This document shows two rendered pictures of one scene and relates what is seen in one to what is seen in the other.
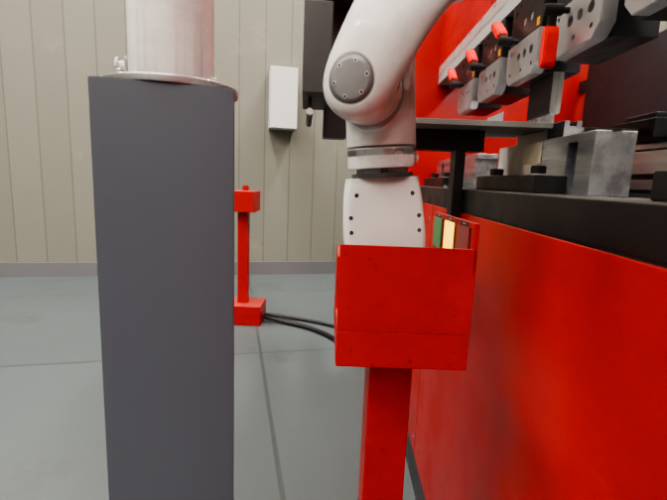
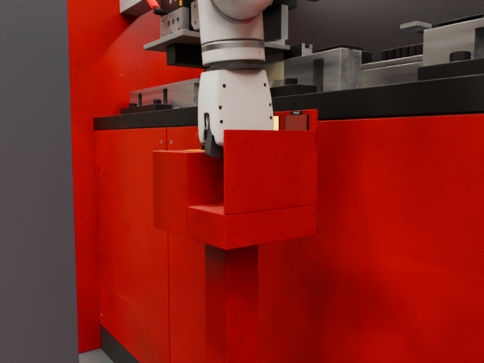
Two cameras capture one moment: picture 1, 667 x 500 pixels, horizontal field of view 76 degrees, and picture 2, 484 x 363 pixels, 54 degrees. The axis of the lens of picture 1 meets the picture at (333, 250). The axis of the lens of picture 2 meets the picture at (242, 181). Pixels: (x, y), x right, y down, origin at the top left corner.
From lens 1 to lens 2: 0.33 m
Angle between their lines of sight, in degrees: 36
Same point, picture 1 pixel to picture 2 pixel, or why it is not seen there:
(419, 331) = (285, 205)
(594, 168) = (341, 77)
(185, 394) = (23, 343)
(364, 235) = (232, 123)
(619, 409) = (449, 214)
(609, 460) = (446, 253)
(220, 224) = (57, 124)
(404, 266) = (272, 147)
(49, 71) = not seen: outside the picture
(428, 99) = (111, 27)
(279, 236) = not seen: outside the picture
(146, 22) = not seen: outside the picture
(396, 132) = (258, 28)
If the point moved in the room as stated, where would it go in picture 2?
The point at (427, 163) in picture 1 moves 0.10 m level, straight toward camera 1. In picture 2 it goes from (117, 93) to (121, 91)
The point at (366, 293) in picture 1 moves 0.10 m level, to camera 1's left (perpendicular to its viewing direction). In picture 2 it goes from (247, 174) to (176, 178)
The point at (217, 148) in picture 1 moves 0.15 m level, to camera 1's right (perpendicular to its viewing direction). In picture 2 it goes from (51, 34) to (167, 49)
